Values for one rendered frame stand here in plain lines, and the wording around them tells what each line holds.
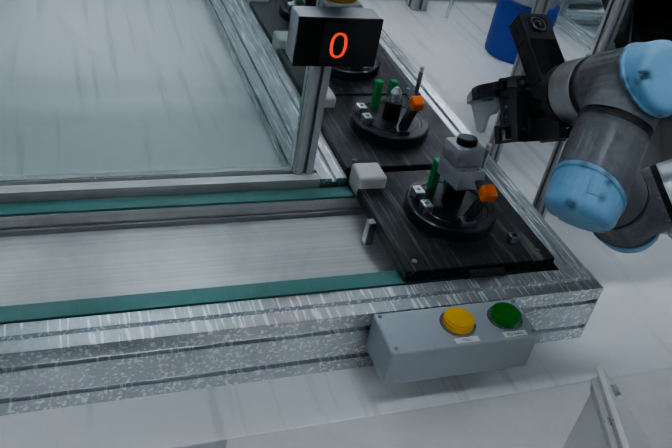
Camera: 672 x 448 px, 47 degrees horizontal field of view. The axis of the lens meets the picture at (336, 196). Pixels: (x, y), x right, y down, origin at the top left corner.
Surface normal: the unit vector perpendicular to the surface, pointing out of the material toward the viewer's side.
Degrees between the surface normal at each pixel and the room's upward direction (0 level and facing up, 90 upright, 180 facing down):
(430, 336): 0
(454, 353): 90
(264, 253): 0
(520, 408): 0
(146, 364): 90
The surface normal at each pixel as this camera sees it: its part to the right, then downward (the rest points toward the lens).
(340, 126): 0.16, -0.81
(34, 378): 0.31, 0.58
